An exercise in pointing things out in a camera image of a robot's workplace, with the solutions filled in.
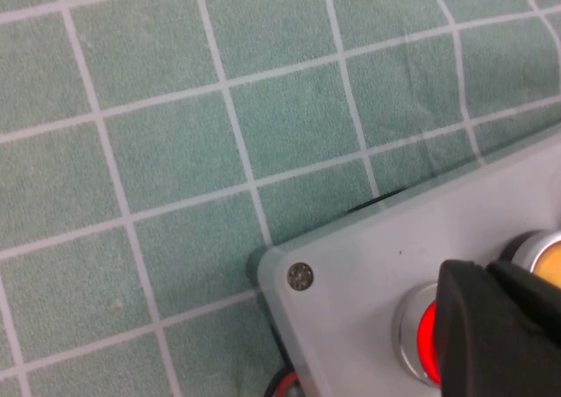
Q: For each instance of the red illuminated push button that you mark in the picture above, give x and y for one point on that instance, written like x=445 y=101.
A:
x=426 y=340

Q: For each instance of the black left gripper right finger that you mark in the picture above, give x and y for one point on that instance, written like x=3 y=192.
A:
x=534 y=300

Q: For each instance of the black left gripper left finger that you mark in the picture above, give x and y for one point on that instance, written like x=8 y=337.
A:
x=491 y=353

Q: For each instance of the yellow push button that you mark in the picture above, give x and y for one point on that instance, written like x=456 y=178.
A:
x=548 y=257

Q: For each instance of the green checkered tablecloth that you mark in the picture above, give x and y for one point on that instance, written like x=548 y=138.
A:
x=175 y=151

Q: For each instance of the grey button control box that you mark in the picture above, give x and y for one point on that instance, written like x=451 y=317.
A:
x=372 y=283

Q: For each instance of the small metal screw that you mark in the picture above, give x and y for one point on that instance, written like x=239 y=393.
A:
x=300 y=276

